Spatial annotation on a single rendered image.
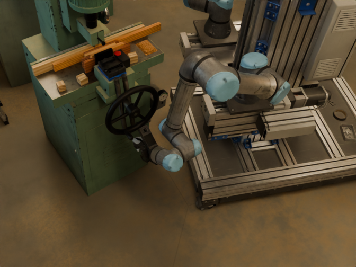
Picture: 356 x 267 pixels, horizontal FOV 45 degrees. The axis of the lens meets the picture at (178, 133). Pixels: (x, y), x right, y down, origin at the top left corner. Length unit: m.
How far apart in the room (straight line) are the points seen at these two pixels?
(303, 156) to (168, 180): 0.85
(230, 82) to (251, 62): 0.42
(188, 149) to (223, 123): 0.39
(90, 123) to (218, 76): 0.87
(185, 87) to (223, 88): 0.21
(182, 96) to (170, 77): 1.61
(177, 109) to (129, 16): 2.23
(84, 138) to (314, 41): 1.25
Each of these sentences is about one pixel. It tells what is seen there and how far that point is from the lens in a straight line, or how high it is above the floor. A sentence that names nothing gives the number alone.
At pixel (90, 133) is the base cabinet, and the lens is 2.27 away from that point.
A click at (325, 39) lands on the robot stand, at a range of 2.25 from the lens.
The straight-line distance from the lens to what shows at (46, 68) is 2.11.
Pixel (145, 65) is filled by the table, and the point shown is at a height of 0.86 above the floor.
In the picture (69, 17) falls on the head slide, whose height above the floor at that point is 1.09.
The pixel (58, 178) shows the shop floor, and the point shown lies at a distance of 2.82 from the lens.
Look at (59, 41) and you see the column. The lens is 2.28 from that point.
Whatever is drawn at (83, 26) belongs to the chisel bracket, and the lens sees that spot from 2.08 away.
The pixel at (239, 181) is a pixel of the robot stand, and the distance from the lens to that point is 2.55.
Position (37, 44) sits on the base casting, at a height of 0.80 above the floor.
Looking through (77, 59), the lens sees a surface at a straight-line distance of 2.13.
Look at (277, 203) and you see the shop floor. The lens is 2.81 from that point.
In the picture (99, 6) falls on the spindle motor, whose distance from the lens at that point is 1.93.
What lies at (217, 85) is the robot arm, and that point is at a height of 1.24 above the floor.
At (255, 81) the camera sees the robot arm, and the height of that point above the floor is 1.12.
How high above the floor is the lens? 2.32
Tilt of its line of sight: 51 degrees down
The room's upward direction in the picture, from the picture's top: 6 degrees clockwise
